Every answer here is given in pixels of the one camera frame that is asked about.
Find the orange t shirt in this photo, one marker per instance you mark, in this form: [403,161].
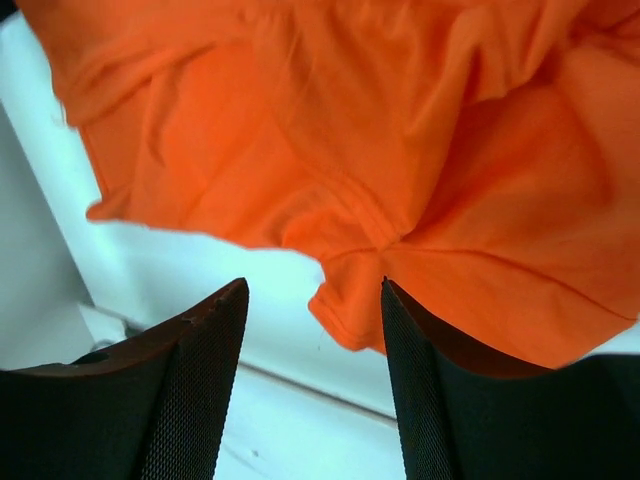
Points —
[482,154]

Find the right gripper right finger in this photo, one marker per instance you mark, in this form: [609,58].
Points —
[468,411]

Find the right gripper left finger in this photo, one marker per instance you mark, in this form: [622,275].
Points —
[150,407]

